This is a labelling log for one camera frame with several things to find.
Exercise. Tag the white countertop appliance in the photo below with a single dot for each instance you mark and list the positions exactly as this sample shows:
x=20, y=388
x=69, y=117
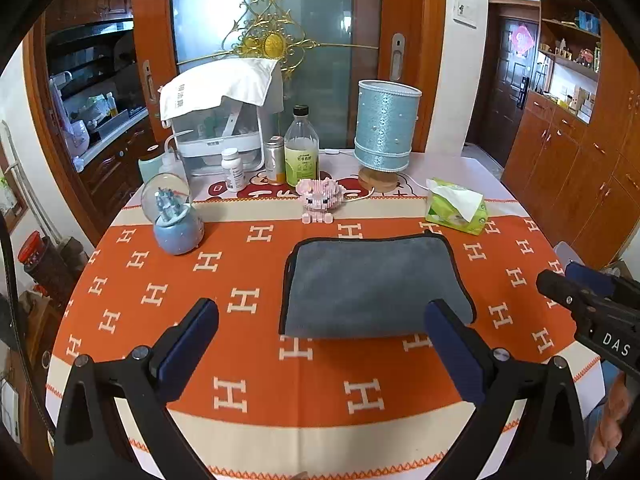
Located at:
x=220, y=147

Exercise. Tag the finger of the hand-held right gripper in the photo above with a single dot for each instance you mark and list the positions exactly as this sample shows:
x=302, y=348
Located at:
x=590, y=280
x=562, y=290

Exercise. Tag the white cloth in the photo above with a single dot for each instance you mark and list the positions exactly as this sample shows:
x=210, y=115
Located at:
x=225, y=82

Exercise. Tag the pale green container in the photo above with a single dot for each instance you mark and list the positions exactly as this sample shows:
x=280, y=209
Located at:
x=148, y=170

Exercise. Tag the blue snow globe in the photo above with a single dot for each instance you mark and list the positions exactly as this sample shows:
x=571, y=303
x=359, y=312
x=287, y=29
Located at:
x=177, y=230

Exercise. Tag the orange patterned tablecloth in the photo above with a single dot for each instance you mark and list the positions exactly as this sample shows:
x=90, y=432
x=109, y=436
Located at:
x=250, y=370

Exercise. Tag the red lidded jar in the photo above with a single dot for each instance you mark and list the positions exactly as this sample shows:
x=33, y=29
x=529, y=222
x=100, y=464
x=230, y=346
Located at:
x=37, y=260

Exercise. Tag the white wall switch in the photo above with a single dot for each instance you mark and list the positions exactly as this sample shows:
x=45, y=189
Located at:
x=465, y=11

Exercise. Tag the white squeeze bottle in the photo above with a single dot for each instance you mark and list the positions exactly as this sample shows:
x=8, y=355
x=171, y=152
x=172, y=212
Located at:
x=171, y=166

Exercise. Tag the white pill bottle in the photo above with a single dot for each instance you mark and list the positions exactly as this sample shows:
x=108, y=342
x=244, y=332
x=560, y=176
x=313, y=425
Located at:
x=233, y=172

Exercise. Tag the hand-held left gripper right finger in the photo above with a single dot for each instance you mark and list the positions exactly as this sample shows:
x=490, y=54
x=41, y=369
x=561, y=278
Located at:
x=452, y=350

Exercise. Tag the wooden shelf cabinet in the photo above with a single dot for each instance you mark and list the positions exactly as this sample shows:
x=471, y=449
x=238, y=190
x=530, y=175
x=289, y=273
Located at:
x=565, y=160

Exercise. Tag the grey towel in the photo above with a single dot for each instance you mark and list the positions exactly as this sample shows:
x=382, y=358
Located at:
x=375, y=285

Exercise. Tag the metal can orange label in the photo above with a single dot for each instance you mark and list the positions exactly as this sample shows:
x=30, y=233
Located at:
x=274, y=162

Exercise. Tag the red door decoration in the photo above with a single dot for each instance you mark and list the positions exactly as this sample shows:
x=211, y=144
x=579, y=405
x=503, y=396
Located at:
x=522, y=40

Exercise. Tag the person's right hand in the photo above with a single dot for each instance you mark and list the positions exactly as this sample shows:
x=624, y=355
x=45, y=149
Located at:
x=612, y=420

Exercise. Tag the pink block pig figure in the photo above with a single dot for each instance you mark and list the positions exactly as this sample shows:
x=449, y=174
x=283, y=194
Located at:
x=320, y=197

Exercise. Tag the glass bottle yellow label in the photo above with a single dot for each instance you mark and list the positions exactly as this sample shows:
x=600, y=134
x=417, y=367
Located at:
x=301, y=155

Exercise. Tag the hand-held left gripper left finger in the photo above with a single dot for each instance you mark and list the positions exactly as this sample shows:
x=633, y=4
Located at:
x=187, y=347

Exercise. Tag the dark entrance door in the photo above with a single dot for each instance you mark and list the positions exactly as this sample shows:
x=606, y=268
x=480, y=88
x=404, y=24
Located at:
x=507, y=90

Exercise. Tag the green tissue pack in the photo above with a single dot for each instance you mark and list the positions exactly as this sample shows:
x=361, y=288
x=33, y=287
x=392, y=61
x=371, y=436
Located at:
x=450, y=210

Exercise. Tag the blue table lamp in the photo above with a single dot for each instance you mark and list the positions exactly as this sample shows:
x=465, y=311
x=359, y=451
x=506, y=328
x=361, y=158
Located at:
x=385, y=130

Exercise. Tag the glass door gold ornament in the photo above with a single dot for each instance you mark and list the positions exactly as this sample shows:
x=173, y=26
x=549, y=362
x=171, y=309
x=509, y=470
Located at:
x=320, y=35

